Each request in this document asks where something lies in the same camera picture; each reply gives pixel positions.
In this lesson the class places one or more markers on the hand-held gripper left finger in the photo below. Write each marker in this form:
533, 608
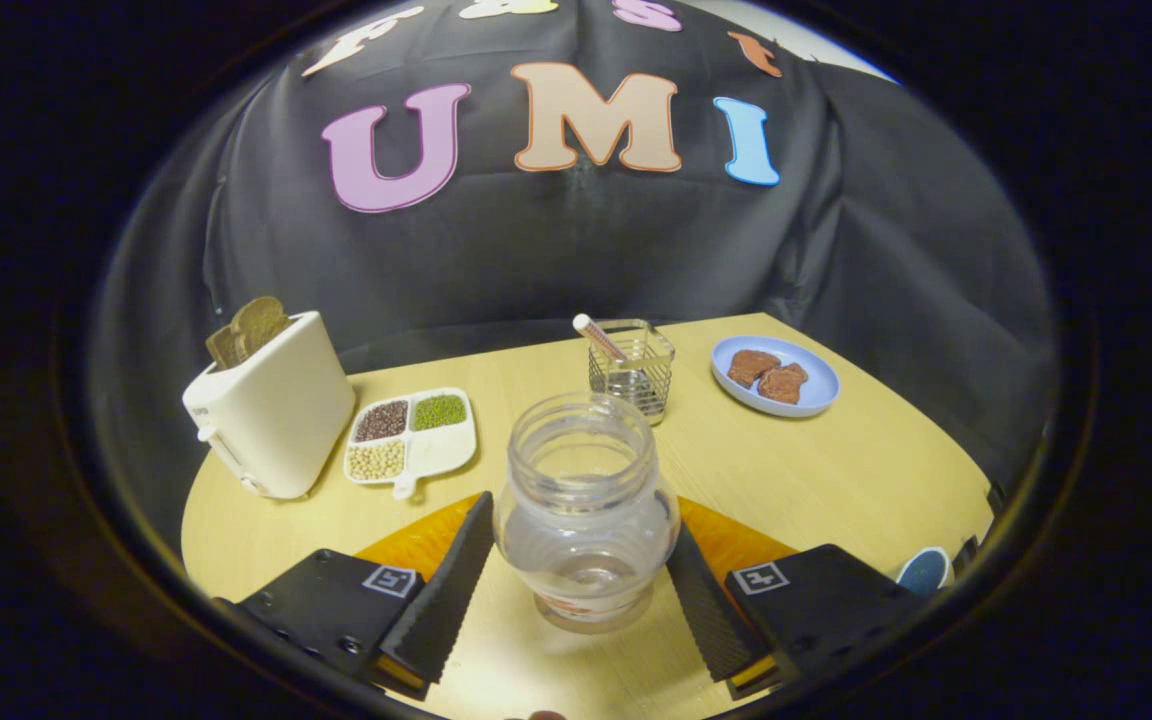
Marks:
451, 590

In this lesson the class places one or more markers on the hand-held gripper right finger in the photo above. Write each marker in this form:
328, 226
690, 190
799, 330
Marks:
706, 610

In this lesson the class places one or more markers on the clear glass bottle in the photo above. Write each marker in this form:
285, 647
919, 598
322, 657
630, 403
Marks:
586, 500

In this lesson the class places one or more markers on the white divided dish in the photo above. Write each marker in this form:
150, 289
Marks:
436, 450

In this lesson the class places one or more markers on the pale beans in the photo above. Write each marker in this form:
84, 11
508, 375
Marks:
376, 460

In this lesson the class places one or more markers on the wooden table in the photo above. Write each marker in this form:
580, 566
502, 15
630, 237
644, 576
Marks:
786, 480

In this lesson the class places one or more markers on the green beans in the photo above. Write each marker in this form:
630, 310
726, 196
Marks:
439, 412

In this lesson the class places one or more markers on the dark brown beans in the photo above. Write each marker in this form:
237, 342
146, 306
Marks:
382, 420

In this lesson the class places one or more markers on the ribbed clear glass holder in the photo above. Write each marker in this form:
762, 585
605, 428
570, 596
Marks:
641, 385

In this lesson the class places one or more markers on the brown meat piece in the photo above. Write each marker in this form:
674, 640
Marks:
751, 367
784, 385

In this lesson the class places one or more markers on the white toaster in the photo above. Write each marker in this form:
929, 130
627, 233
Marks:
281, 420

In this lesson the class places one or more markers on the light blue plate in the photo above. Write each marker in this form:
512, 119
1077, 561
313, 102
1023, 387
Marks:
821, 390

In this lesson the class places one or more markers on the pink striped straw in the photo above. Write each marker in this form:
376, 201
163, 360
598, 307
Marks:
598, 338

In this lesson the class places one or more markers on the brown toast slice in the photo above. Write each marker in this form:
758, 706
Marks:
220, 347
261, 318

